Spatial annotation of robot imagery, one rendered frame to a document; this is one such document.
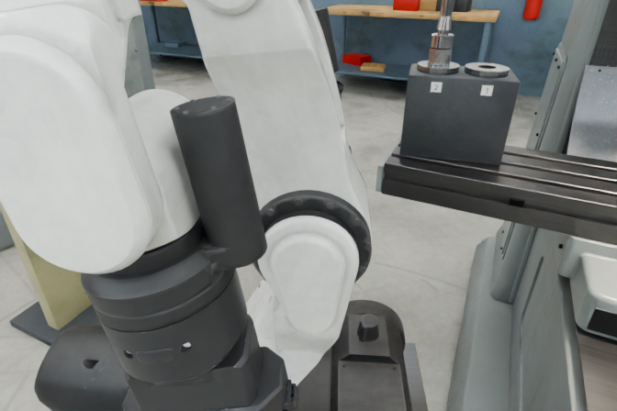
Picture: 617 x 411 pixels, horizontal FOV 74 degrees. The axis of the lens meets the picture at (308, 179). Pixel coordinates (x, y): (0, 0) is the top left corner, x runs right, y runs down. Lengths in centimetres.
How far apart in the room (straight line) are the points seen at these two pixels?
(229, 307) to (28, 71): 17
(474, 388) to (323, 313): 98
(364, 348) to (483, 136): 51
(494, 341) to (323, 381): 80
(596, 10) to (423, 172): 65
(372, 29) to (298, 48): 503
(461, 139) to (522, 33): 424
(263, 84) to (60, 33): 24
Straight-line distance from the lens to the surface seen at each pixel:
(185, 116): 21
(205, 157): 21
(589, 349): 91
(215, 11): 37
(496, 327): 162
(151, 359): 27
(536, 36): 517
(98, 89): 18
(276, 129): 42
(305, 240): 42
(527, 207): 93
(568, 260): 98
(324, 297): 47
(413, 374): 114
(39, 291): 184
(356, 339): 91
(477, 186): 91
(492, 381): 146
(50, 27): 19
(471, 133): 95
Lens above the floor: 130
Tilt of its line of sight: 28 degrees down
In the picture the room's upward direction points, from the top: straight up
